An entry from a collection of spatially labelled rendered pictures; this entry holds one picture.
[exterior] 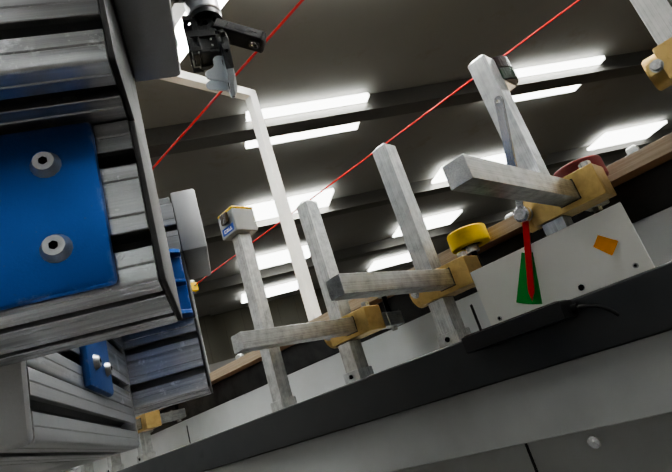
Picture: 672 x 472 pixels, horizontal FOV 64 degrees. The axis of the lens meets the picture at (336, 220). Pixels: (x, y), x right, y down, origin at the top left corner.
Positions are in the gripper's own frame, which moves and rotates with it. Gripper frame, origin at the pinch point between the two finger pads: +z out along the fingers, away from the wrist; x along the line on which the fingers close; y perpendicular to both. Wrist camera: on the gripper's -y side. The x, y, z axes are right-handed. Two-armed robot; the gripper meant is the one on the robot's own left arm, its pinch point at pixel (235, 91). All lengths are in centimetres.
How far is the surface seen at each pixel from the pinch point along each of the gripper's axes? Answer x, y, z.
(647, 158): 26, -59, 43
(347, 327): -11, -11, 52
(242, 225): -35.9, 1.8, 15.4
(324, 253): -15.9, -12.0, 33.9
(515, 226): 5, -45, 44
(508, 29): -263, -306, -214
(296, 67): -276, -101, -213
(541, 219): 25, -36, 49
